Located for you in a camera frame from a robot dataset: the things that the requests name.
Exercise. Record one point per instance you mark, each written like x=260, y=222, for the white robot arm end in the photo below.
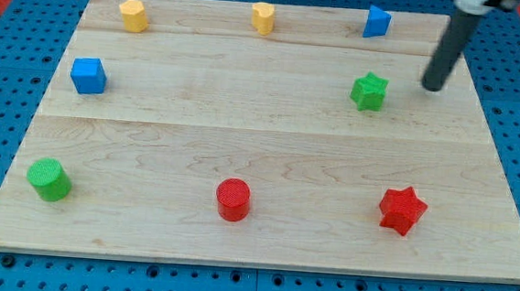
x=483, y=7

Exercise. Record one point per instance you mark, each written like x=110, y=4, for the wooden board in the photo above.
x=201, y=97

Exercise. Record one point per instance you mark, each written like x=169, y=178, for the blue triangle block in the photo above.
x=377, y=22

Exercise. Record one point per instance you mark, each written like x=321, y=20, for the green cylinder block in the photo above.
x=48, y=178

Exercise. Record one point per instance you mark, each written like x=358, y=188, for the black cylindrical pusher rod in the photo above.
x=453, y=41

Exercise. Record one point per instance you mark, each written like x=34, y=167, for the yellow hexagon block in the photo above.
x=134, y=16

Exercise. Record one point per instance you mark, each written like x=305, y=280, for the red cylinder block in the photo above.
x=233, y=196

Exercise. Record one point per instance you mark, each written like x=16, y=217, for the red star block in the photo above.
x=401, y=210

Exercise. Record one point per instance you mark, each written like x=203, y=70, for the green star block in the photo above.
x=368, y=92

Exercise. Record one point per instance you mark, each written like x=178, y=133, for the yellow heart block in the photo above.
x=263, y=17

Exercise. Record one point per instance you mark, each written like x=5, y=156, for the blue cube block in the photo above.
x=88, y=76

